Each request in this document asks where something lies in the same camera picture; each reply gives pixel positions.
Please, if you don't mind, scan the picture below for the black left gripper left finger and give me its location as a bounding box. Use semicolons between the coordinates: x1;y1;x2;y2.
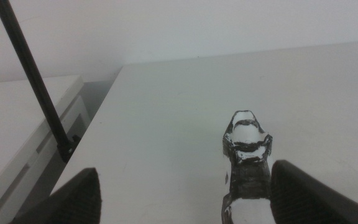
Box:
9;167;102;224

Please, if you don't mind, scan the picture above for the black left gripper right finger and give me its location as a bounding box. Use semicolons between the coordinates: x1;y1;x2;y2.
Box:
270;159;358;224

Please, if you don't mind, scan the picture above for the black and white shoe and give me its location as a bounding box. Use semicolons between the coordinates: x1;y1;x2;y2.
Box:
221;110;276;224

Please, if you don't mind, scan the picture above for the white side cabinet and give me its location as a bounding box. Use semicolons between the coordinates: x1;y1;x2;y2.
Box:
0;74;91;224

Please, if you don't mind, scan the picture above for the black camera stand pole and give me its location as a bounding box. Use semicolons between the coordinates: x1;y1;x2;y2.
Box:
0;0;81;164

